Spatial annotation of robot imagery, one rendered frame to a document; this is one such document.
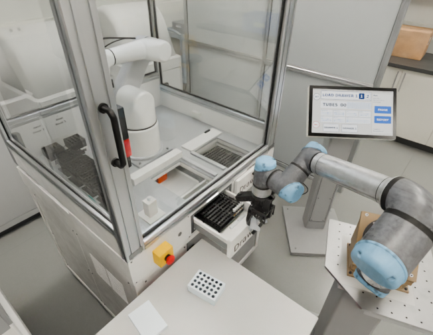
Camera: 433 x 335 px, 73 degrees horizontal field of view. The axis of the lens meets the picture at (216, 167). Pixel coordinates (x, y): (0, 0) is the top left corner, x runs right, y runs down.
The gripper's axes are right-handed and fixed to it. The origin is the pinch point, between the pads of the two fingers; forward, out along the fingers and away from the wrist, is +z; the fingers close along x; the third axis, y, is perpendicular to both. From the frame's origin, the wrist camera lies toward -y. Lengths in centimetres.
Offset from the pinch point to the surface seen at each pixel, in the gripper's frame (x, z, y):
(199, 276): -27.4, 10.7, -5.8
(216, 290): -27.7, 10.7, 3.2
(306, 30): 165, -44, -64
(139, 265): -43.1, 1.5, -22.0
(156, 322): -50, 13, -6
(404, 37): 319, -21, -18
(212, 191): -0.8, -7.7, -21.9
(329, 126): 87, -11, -4
